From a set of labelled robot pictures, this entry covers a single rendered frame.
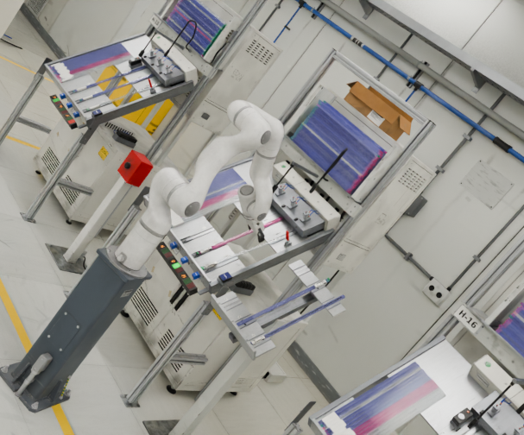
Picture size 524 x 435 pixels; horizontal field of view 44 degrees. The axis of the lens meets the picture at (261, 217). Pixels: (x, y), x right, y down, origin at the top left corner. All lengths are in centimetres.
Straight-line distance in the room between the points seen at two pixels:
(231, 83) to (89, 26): 395
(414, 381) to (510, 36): 287
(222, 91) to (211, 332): 169
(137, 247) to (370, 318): 248
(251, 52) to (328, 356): 222
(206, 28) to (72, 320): 218
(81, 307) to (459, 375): 156
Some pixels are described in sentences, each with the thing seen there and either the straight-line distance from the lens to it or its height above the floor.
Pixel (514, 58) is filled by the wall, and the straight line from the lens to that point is 485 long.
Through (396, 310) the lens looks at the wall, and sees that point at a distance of 462.
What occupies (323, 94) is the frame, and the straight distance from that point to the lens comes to 353.
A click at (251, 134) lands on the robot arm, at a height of 142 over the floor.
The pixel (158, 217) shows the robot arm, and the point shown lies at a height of 95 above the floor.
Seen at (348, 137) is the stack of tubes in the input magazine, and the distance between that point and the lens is 328.
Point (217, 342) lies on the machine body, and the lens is 333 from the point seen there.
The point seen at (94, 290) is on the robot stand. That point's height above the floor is 56.
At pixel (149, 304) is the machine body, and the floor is 21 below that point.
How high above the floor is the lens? 176
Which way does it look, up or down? 13 degrees down
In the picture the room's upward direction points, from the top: 38 degrees clockwise
